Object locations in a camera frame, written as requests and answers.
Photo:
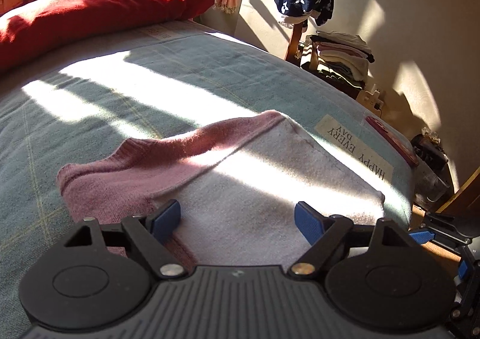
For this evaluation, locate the wooden side cabinet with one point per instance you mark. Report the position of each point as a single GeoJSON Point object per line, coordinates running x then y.
{"type": "Point", "coordinates": [466, 201]}

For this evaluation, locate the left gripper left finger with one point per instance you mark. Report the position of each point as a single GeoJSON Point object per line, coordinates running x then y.
{"type": "Point", "coordinates": [145, 238]}

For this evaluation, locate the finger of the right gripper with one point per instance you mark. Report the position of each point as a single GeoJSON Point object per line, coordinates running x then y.
{"type": "Point", "coordinates": [450, 232]}
{"type": "Point", "coordinates": [464, 317]}

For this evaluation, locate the wooden chair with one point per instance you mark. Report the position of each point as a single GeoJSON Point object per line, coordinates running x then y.
{"type": "Point", "coordinates": [292, 53]}

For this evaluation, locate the folded clothes stack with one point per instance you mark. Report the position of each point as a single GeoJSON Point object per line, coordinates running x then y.
{"type": "Point", "coordinates": [342, 60]}

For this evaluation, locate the green plaid bed blanket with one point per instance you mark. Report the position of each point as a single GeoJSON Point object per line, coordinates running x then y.
{"type": "Point", "coordinates": [79, 103]}

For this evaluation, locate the red duvet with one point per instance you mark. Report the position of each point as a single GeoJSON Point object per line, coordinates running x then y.
{"type": "Point", "coordinates": [42, 26]}

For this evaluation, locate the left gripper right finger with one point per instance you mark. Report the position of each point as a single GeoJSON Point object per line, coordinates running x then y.
{"type": "Point", "coordinates": [326, 235]}

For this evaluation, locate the pink and white sweater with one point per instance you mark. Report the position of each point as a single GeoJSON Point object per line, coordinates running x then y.
{"type": "Point", "coordinates": [237, 182]}

